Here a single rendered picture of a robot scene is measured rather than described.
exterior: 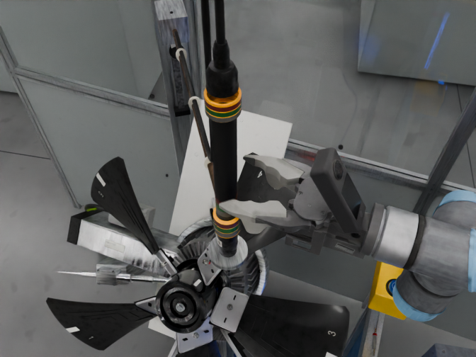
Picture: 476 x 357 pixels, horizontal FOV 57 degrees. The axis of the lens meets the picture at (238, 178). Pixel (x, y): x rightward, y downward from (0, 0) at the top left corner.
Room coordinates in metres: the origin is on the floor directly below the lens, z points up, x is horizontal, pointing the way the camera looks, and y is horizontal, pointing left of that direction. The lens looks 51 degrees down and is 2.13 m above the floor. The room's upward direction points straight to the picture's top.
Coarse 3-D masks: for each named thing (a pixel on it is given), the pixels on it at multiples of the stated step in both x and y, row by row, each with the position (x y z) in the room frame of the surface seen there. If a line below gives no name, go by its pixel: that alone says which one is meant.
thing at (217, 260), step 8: (216, 240) 0.41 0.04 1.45; (240, 240) 0.41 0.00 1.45; (208, 248) 0.40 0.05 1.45; (216, 248) 0.40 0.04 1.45; (240, 248) 0.40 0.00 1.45; (216, 256) 0.38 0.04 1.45; (232, 256) 0.38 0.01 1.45; (240, 256) 0.38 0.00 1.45; (216, 264) 0.37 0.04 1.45; (224, 264) 0.37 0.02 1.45; (232, 264) 0.37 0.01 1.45; (240, 264) 0.37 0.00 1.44
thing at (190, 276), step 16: (192, 272) 0.46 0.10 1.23; (224, 272) 0.49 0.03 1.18; (160, 288) 0.42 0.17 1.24; (176, 288) 0.42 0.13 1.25; (192, 288) 0.41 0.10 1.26; (208, 288) 0.42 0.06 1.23; (160, 304) 0.39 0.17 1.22; (192, 304) 0.38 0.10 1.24; (208, 304) 0.39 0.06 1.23; (160, 320) 0.37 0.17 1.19; (176, 320) 0.36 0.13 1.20; (192, 320) 0.36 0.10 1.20
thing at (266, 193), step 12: (252, 168) 0.63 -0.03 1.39; (240, 180) 0.62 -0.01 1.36; (252, 180) 0.60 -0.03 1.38; (264, 180) 0.59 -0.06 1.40; (240, 192) 0.59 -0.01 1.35; (252, 192) 0.58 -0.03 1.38; (264, 192) 0.56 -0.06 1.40; (276, 192) 0.55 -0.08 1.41; (288, 192) 0.54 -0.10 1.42; (240, 228) 0.51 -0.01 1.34; (252, 240) 0.47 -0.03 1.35; (264, 240) 0.46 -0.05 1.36; (276, 240) 0.46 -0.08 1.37; (252, 252) 0.45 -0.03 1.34
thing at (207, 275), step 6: (204, 252) 0.51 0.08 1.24; (204, 258) 0.49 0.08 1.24; (198, 264) 0.48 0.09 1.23; (204, 264) 0.48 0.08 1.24; (210, 264) 0.47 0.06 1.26; (204, 270) 0.46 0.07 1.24; (210, 270) 0.45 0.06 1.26; (216, 270) 0.45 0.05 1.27; (204, 276) 0.45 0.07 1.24; (210, 276) 0.44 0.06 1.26; (204, 282) 0.43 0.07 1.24; (210, 282) 0.43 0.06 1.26
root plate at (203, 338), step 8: (208, 320) 0.40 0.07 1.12; (200, 328) 0.38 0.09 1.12; (208, 328) 0.38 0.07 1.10; (184, 336) 0.35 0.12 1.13; (192, 336) 0.36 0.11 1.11; (200, 336) 0.36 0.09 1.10; (208, 336) 0.37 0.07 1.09; (184, 344) 0.34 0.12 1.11; (192, 344) 0.35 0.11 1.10; (200, 344) 0.35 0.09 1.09
